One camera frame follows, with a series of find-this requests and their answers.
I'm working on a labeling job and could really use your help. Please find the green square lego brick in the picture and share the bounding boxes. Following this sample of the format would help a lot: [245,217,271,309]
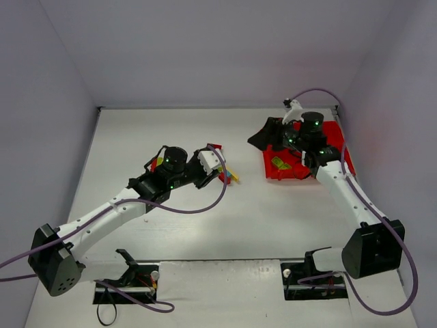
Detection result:
[278,163,292,170]
[271,156,283,167]

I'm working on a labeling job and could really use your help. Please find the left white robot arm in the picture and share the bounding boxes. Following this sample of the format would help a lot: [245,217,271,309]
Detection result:
[28,145,225,297]

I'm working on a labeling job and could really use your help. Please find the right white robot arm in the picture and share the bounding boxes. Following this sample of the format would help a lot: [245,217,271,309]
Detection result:
[248,111,405,279]

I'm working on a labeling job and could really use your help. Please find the red curved lego brick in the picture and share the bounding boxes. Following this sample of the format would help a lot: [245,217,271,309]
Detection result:
[218,172,232,185]

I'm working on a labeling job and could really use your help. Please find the red compartment tray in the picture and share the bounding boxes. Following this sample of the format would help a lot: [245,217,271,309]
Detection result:
[262,121,344,180]

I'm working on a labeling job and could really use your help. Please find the yellow long flat lego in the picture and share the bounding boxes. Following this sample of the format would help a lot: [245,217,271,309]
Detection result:
[227,168,240,183]

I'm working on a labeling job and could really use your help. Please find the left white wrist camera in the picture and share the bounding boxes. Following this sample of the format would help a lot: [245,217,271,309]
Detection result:
[197,148,226,175]

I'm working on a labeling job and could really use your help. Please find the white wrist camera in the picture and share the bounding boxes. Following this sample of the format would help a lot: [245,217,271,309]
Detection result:
[197,148,226,175]
[282,98,304,124]

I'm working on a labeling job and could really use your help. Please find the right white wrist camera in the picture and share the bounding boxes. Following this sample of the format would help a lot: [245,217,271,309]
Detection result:
[282,98,304,124]

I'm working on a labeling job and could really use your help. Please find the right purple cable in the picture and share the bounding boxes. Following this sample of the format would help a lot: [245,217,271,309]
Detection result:
[295,88,419,315]

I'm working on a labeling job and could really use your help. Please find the purple cable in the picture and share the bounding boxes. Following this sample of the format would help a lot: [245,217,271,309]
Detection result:
[0,144,227,314]
[295,88,419,315]

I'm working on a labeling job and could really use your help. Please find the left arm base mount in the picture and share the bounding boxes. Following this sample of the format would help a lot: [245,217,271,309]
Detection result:
[93,249,160,305]

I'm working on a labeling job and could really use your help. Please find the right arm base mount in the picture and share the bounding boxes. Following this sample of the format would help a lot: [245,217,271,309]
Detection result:
[281,261,348,301]

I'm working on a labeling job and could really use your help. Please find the black loop cable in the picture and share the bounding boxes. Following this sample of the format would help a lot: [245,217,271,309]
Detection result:
[96,283,118,326]

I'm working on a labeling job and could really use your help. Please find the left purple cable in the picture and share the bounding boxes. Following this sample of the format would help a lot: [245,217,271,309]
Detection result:
[0,144,227,314]

